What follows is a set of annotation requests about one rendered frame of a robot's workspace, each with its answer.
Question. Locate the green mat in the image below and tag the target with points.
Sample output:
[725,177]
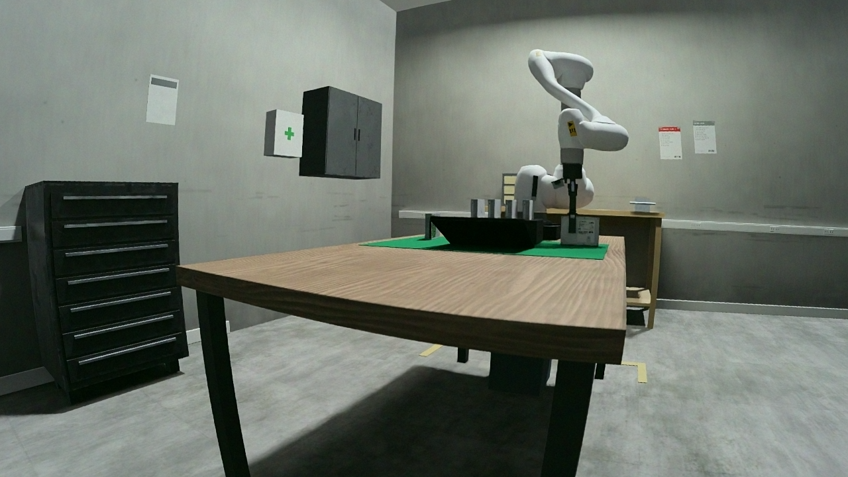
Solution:
[441,243]

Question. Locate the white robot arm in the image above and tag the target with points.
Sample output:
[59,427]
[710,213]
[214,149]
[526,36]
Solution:
[574,133]

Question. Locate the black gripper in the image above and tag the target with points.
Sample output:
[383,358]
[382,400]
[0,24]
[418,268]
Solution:
[572,172]

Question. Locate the black-framed status display screen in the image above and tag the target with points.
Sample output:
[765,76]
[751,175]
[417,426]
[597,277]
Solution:
[484,231]

